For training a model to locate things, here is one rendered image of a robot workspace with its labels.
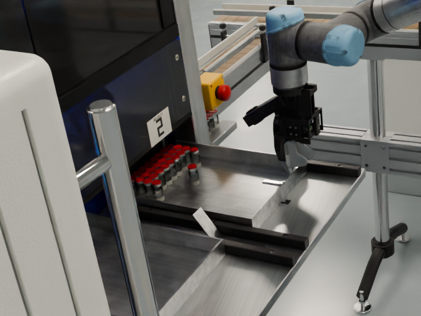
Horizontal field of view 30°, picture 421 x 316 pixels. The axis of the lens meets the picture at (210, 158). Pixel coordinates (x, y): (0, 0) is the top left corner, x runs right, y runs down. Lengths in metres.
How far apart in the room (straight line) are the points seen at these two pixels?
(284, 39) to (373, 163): 1.18
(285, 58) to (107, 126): 0.91
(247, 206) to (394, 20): 0.48
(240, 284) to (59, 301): 0.81
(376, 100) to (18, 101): 2.04
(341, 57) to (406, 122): 1.77
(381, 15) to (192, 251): 0.58
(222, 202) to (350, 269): 1.32
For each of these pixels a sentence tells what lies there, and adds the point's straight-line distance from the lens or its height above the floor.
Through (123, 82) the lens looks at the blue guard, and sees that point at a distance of 1.60.
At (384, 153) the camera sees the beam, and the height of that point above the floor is 0.51.
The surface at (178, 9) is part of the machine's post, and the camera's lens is 1.76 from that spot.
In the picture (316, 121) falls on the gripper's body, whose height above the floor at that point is 1.03.
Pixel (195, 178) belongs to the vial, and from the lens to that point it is 1.74.
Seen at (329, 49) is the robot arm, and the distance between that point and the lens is 1.47.
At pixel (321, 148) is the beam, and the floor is 0.50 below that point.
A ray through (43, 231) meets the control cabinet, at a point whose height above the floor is 1.42.
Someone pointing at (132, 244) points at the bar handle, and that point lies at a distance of 0.72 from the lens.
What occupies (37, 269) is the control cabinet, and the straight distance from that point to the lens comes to 0.62.
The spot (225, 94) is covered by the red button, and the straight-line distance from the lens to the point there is 1.89.
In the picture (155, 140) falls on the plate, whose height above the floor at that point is 1.00.
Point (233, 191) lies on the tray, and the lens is 1.70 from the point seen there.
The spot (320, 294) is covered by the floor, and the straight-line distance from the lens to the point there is 2.82.
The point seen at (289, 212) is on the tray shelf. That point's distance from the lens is 1.61.
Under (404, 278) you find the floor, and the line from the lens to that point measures 2.89.
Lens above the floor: 1.73
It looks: 27 degrees down
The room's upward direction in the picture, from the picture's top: 9 degrees counter-clockwise
